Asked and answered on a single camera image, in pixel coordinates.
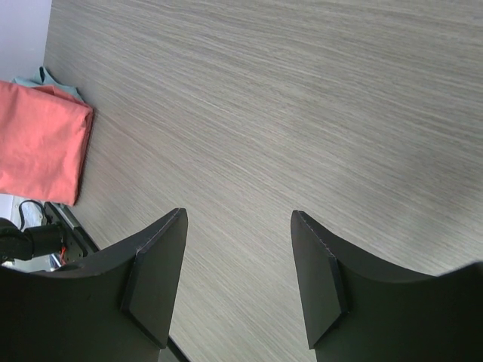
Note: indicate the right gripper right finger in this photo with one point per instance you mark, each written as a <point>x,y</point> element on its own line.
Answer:
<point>359,307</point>

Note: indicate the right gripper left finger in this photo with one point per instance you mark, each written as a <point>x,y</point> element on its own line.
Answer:
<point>113,305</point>

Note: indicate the salmon pink t-shirt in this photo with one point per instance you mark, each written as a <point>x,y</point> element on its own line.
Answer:
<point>44,139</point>

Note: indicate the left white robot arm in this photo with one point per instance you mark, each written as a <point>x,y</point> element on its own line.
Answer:
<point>28,243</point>

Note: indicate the folded blue t-shirt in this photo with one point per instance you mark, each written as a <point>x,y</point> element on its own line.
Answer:
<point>42,78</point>

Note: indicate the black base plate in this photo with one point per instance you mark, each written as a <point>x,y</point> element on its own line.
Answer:
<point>77,244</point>

